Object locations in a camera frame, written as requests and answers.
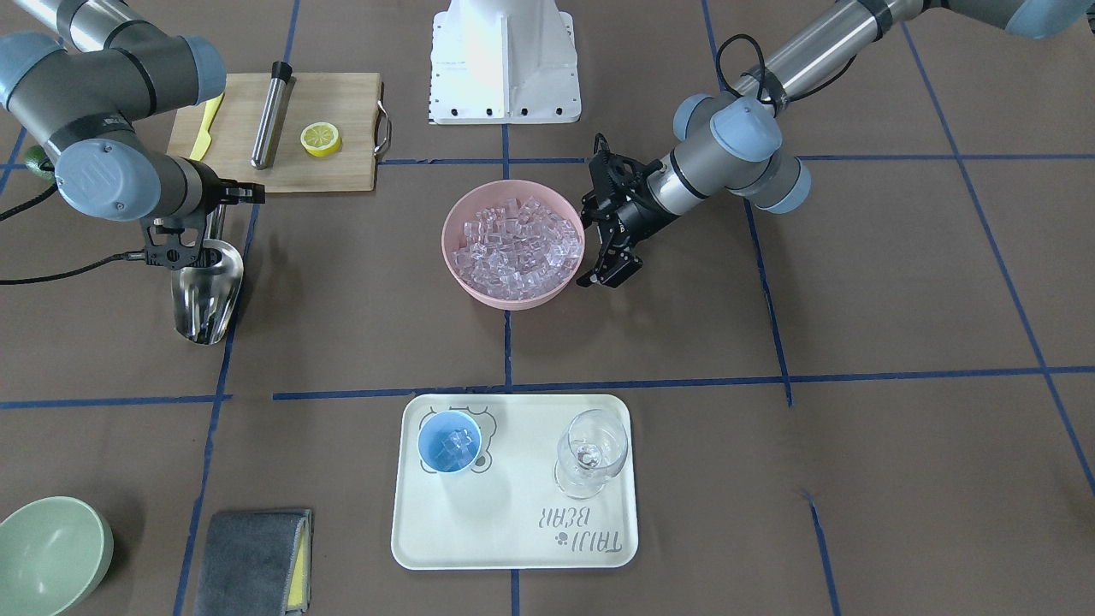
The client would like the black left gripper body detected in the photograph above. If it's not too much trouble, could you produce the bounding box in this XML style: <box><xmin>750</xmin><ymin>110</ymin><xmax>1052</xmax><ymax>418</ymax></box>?
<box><xmin>580</xmin><ymin>133</ymin><xmax>679</xmax><ymax>253</ymax></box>

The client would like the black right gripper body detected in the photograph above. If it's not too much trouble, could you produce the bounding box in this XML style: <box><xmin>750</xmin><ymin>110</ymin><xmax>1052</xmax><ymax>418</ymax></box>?
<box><xmin>141</xmin><ymin>179</ymin><xmax>266</xmax><ymax>270</ymax></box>

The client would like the steel ice scoop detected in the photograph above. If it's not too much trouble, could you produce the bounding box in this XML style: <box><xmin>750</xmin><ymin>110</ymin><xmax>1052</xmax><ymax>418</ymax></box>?
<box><xmin>169</xmin><ymin>205</ymin><xmax>244</xmax><ymax>346</ymax></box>

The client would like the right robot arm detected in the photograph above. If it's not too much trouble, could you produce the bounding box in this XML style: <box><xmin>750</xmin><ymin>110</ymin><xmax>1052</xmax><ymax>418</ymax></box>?
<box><xmin>1</xmin><ymin>1</ymin><xmax>265</xmax><ymax>270</ymax></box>

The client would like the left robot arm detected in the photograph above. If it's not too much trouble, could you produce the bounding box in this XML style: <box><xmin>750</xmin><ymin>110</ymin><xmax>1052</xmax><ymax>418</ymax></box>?
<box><xmin>576</xmin><ymin>1</ymin><xmax>1090</xmax><ymax>288</ymax></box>

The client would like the pink bowl of ice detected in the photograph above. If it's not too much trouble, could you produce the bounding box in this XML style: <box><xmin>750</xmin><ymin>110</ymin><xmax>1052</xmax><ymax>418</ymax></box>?
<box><xmin>441</xmin><ymin>181</ymin><xmax>586</xmax><ymax>311</ymax></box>

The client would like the blue cup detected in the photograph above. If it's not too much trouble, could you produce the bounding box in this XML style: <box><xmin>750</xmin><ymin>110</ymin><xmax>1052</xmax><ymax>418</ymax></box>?
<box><xmin>416</xmin><ymin>410</ymin><xmax>484</xmax><ymax>475</ymax></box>

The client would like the yellow plastic knife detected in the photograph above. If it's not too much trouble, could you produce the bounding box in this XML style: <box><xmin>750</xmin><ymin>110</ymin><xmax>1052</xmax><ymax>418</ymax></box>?
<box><xmin>188</xmin><ymin>93</ymin><xmax>224</xmax><ymax>161</ymax></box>

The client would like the green lime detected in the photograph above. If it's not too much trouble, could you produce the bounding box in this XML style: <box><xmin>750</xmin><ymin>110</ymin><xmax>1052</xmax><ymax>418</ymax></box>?
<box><xmin>23</xmin><ymin>146</ymin><xmax>56</xmax><ymax>184</ymax></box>

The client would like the lemon half slice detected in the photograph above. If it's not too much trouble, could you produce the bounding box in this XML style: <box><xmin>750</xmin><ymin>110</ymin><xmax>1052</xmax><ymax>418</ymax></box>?
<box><xmin>299</xmin><ymin>121</ymin><xmax>343</xmax><ymax>156</ymax></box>

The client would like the wine glass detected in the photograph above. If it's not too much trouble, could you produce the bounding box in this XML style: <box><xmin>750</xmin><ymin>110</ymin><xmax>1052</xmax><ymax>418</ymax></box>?
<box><xmin>553</xmin><ymin>409</ymin><xmax>630</xmax><ymax>500</ymax></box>

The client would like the steel muddler black tip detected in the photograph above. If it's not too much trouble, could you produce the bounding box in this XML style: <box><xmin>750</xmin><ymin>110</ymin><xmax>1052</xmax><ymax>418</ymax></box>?
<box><xmin>250</xmin><ymin>60</ymin><xmax>293</xmax><ymax>170</ymax></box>

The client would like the wooden cutting board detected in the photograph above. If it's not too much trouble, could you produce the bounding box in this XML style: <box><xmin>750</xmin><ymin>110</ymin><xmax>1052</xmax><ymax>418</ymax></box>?
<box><xmin>201</xmin><ymin>73</ymin><xmax>381</xmax><ymax>194</ymax></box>

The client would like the cream bear tray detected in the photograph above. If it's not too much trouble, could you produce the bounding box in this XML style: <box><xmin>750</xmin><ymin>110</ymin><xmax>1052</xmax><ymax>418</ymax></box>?
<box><xmin>390</xmin><ymin>394</ymin><xmax>639</xmax><ymax>570</ymax></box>

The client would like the green bowl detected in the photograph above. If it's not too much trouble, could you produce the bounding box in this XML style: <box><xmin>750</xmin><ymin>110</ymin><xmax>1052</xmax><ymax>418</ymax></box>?
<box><xmin>1</xmin><ymin>496</ymin><xmax>115</xmax><ymax>615</ymax></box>

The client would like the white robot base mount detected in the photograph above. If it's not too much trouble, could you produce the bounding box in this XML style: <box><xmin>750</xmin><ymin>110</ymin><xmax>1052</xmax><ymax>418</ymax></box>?
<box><xmin>428</xmin><ymin>1</ymin><xmax>583</xmax><ymax>126</ymax></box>

